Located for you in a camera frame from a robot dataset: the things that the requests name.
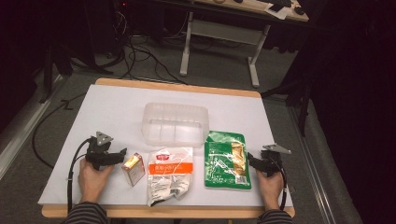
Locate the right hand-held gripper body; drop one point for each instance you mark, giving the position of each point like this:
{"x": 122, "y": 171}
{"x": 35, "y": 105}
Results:
{"x": 272, "y": 160}

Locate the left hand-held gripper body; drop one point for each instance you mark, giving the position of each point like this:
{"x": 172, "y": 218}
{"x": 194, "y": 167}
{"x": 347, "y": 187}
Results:
{"x": 97, "y": 152}

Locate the small yellow and red box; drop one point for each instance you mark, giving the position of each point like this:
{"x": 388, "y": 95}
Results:
{"x": 134, "y": 169}

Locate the green food packet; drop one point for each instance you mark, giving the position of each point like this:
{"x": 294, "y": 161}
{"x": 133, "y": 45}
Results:
{"x": 225, "y": 161}

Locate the clear plastic container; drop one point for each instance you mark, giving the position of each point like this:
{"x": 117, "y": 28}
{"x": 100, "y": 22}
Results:
{"x": 176, "y": 124}

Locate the person's right hand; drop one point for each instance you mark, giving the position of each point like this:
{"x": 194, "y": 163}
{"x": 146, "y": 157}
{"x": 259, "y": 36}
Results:
{"x": 270, "y": 189}

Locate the person's left hand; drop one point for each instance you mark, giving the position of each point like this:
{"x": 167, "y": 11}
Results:
{"x": 91, "y": 182}

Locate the white table mat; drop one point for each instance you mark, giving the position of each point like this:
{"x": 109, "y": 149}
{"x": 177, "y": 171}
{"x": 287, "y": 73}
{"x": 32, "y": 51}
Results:
{"x": 118, "y": 112}

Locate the white and orange food packet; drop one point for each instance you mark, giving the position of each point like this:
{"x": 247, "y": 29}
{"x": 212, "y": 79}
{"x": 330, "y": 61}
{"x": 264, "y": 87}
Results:
{"x": 169, "y": 174}

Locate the black stand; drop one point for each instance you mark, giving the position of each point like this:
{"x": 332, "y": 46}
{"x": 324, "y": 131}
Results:
{"x": 51, "y": 71}
{"x": 299, "y": 93}

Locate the wooden table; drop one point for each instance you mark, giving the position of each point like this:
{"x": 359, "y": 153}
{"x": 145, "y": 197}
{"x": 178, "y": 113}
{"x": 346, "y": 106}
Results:
{"x": 174, "y": 212}

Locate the dark computer tower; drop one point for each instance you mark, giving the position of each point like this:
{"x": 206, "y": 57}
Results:
{"x": 102, "y": 28}

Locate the desk with white legs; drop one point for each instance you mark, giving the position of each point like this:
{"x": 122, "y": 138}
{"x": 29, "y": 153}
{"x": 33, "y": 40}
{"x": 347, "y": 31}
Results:
{"x": 224, "y": 32}

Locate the white paper sheet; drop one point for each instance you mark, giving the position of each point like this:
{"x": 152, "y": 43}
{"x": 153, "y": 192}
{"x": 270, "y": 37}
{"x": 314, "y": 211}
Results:
{"x": 281, "y": 13}

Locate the black computer mouse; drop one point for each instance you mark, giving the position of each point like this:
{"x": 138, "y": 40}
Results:
{"x": 299, "y": 11}

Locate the black keyboard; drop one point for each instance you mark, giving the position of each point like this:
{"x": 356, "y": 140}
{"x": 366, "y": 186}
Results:
{"x": 280, "y": 4}

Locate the metal floor rail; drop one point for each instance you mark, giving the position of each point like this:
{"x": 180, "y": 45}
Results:
{"x": 21, "y": 130}
{"x": 314, "y": 174}

